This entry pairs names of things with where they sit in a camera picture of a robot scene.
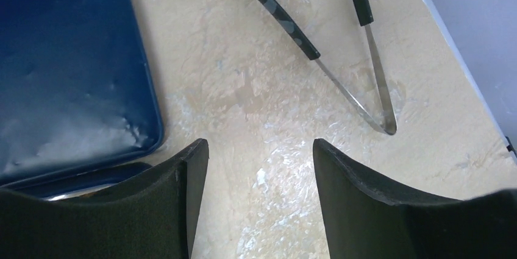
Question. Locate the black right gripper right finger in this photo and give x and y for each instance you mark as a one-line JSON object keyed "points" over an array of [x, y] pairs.
{"points": [[369, 215]]}

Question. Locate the black handled metal tongs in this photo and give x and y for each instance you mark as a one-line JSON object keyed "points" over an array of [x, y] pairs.
{"points": [[365, 18]]}

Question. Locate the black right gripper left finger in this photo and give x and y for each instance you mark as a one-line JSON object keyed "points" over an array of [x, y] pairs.
{"points": [[151, 215]]}

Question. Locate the dark blue tin lid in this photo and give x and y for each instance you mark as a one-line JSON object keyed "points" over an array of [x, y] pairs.
{"points": [[78, 104]]}

